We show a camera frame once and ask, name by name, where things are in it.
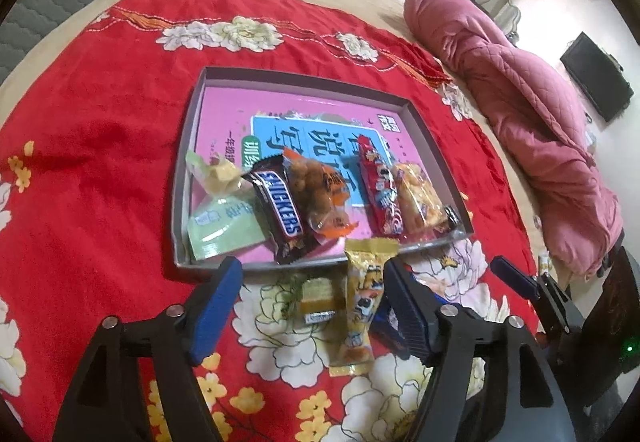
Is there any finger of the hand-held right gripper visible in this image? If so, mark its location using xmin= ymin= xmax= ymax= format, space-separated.
xmin=490 ymin=256 xmax=543 ymax=301

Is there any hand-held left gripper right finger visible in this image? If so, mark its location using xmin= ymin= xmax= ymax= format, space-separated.
xmin=382 ymin=258 xmax=576 ymax=442

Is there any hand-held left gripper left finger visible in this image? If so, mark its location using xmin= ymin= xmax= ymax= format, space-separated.
xmin=52 ymin=256 xmax=244 ymax=442

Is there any blue snack packet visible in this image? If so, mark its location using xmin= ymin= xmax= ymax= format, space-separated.
xmin=372 ymin=272 xmax=441 ymax=355

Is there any yellow snack packet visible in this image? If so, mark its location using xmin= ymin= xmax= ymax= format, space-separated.
xmin=328 ymin=238 xmax=401 ymax=377

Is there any light green snack pouch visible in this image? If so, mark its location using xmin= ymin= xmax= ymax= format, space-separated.
xmin=187 ymin=194 xmax=266 ymax=261

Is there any small green cake packet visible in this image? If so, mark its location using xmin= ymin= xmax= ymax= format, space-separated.
xmin=299 ymin=276 xmax=346 ymax=323

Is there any brown chocolate bar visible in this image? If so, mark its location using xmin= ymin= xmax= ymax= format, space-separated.
xmin=241 ymin=165 xmax=321 ymax=265

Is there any clear orange cracker packet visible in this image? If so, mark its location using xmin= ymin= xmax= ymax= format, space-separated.
xmin=392 ymin=162 xmax=448 ymax=233

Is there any red snack packet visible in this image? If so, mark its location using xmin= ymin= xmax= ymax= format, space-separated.
xmin=356 ymin=134 xmax=405 ymax=237

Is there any pale yellow candy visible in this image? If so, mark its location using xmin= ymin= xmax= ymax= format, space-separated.
xmin=186 ymin=152 xmax=241 ymax=195

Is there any orange clear peanut packet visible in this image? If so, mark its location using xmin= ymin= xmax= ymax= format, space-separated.
xmin=281 ymin=147 xmax=352 ymax=239

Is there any grey cardboard tray pink print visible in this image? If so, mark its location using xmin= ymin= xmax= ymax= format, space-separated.
xmin=171 ymin=66 xmax=475 ymax=280

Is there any pink quilted comforter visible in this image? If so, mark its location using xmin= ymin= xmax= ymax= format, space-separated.
xmin=404 ymin=0 xmax=626 ymax=277

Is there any red floral blanket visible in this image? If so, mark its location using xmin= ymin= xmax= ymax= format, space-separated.
xmin=0 ymin=0 xmax=538 ymax=442

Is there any black flat television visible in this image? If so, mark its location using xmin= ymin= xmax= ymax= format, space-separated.
xmin=560 ymin=32 xmax=635 ymax=123

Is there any white metal chair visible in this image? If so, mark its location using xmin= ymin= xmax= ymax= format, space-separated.
xmin=482 ymin=0 xmax=521 ymax=40

